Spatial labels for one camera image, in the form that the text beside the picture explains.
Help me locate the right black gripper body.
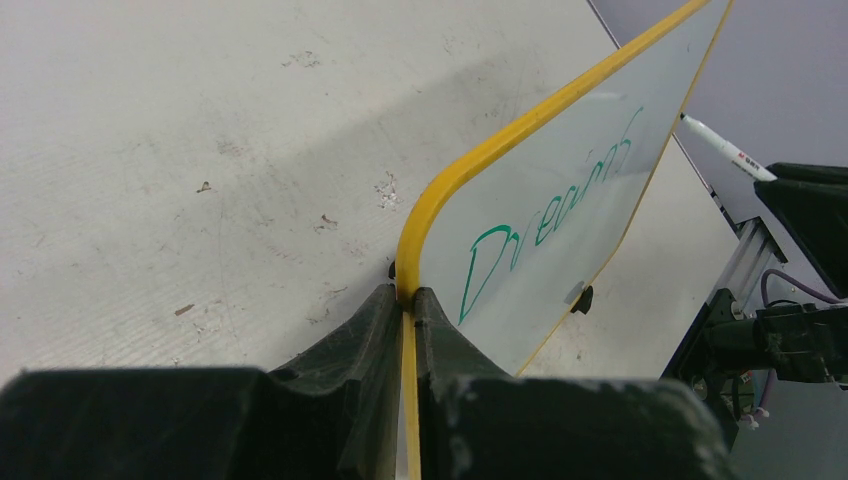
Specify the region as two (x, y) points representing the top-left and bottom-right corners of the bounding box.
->
(662, 289), (847, 384)

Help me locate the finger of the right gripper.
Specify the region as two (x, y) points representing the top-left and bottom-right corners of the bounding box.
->
(767, 162), (847, 185)
(754, 179), (847, 299)

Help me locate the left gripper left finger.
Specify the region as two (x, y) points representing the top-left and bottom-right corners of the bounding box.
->
(1, 284), (402, 479)

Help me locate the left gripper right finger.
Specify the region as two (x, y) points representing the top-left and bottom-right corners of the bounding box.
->
(413, 288), (735, 479)

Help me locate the white marker pen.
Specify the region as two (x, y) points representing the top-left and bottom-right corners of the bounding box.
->
(680, 113), (778, 182)

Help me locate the yellow framed whiteboard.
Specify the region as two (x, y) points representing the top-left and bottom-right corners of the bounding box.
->
(396, 1), (732, 479)

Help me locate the aluminium frame rail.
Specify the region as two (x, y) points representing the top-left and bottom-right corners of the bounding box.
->
(711, 192), (788, 318)

